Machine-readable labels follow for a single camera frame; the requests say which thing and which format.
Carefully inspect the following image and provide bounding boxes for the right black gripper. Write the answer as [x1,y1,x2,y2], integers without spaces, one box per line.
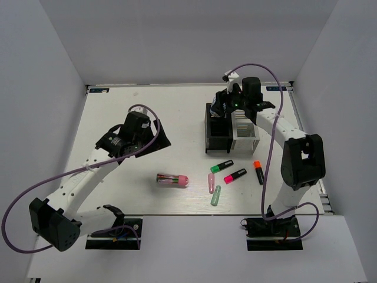
[211,82,249,117]

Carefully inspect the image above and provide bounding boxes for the orange cap black highlighter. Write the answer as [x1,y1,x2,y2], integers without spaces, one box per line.
[253,160,264,185]

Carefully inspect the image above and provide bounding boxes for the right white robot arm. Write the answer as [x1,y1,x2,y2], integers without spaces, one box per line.
[210,73,326,235]

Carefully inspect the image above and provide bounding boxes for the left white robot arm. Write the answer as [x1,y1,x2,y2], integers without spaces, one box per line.
[29,111,171,252]

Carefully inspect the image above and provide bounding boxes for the black metal organizer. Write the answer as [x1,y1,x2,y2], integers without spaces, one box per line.
[204,103,233,153]

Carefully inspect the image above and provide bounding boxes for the white metal organizer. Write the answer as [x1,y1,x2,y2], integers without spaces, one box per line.
[231,110,260,155]

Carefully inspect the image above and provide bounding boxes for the pink-capped crayon tube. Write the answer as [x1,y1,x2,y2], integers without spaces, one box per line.
[156,173,189,187]

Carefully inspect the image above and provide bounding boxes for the right blue table label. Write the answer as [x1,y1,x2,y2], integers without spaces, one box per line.
[266,86,287,91]

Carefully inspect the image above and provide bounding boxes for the blue table label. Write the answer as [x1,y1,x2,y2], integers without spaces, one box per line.
[89,88,110,93]
[266,86,287,91]

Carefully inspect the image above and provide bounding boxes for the pink translucent eraser pen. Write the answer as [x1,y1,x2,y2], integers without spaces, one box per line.
[208,173,215,194]

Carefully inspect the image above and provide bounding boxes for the green cap black highlighter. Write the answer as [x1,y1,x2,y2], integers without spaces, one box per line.
[210,160,234,173]

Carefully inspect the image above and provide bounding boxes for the pink cap black highlighter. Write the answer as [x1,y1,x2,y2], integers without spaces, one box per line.
[223,169,247,184]

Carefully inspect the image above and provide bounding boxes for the green translucent eraser pen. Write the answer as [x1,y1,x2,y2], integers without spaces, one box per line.
[210,185,221,206]

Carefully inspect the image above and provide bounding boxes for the left blue table label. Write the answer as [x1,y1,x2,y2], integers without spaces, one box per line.
[89,88,110,93]

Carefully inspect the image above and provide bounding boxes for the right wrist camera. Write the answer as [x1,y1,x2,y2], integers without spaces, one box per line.
[222,71,241,93]

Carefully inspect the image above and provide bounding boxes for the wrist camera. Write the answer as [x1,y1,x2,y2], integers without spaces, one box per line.
[128,106,148,115]
[222,71,241,93]

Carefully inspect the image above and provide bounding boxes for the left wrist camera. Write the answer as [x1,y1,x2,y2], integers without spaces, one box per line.
[128,106,148,115]

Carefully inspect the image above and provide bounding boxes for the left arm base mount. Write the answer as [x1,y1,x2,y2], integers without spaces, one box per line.
[85,217,143,251]

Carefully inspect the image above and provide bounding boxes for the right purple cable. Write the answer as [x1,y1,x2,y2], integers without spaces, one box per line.
[231,63,320,244]

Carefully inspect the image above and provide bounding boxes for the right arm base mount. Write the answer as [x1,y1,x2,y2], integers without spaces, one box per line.
[240,216,303,252]

